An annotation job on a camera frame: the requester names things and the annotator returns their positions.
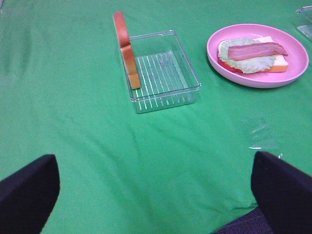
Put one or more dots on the bread slice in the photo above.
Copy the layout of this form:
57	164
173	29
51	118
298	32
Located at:
281	65
126	50

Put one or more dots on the clear tape patch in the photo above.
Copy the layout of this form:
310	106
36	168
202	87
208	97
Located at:
259	135

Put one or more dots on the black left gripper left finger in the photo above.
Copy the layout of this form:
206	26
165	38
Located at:
28	196

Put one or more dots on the right clear plastic tray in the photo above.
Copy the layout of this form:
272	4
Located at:
305	21

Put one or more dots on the green lettuce leaf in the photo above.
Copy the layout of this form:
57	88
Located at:
250	65

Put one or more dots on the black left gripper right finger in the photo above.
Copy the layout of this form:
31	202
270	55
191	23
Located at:
283	193

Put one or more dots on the bacon strip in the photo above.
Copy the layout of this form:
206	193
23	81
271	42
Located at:
249	51

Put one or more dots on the clear plastic tray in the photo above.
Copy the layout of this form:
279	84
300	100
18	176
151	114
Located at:
305	21
165	72

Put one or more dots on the green tablecloth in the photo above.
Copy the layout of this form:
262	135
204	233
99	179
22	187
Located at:
183	170

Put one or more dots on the pink round plate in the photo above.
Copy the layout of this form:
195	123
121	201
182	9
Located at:
298	57

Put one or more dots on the left clear plastic tray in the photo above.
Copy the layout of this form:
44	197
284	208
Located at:
165	72

